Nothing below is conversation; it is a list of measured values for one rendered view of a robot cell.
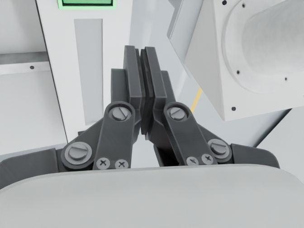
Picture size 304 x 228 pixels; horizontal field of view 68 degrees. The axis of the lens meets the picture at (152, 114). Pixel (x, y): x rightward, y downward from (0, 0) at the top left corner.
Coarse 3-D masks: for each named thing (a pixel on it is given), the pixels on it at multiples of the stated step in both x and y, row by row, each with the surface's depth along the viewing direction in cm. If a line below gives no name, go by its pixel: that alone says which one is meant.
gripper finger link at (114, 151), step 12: (108, 108) 9; (120, 108) 9; (132, 108) 9; (108, 120) 8; (120, 120) 9; (132, 120) 9; (108, 132) 8; (120, 132) 8; (132, 132) 8; (108, 144) 8; (120, 144) 8; (132, 144) 8; (96, 156) 7; (108, 156) 7; (120, 156) 8; (96, 168) 7; (108, 168) 7; (120, 168) 7
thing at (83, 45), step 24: (48, 0) 21; (120, 0) 23; (48, 24) 23; (72, 24) 24; (96, 24) 25; (120, 24) 25; (48, 48) 25; (72, 48) 26; (96, 48) 27; (120, 48) 28; (72, 72) 28; (96, 72) 30; (72, 96) 31; (96, 96) 33; (72, 120) 35; (96, 120) 37
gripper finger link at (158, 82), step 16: (144, 48) 12; (144, 64) 11; (144, 80) 11; (160, 80) 10; (160, 96) 9; (144, 112) 11; (160, 112) 10; (144, 128) 11; (160, 128) 10; (160, 144) 10; (208, 144) 9; (224, 144) 9; (176, 160) 10; (224, 160) 9
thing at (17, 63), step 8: (0, 56) 37; (8, 56) 37; (16, 56) 37; (24, 56) 38; (32, 56) 38; (40, 56) 38; (0, 64) 36; (8, 64) 36; (16, 64) 36; (24, 64) 37; (32, 64) 37; (40, 64) 38; (48, 64) 38; (0, 72) 37; (8, 72) 37; (16, 72) 37; (24, 72) 38
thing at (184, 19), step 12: (168, 0) 64; (180, 0) 42; (192, 0) 42; (180, 12) 43; (192, 12) 44; (180, 24) 45; (192, 24) 46; (168, 36) 47; (180, 36) 47; (180, 48) 50; (180, 60) 52
